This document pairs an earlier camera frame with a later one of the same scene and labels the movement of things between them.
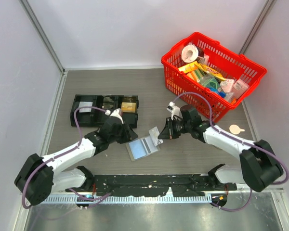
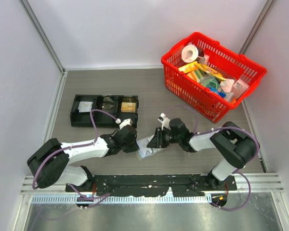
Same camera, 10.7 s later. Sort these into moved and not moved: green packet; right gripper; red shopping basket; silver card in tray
Moved: right gripper
Not moved: green packet; red shopping basket; silver card in tray
